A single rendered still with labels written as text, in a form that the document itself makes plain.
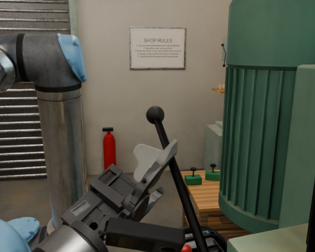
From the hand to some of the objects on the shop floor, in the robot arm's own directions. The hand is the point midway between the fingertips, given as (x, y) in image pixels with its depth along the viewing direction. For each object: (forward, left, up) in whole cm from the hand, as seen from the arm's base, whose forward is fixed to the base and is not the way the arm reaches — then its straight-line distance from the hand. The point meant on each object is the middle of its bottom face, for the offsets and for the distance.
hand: (172, 167), depth 54 cm
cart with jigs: (+65, +132, -123) cm, 192 cm away
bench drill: (+98, +216, -123) cm, 267 cm away
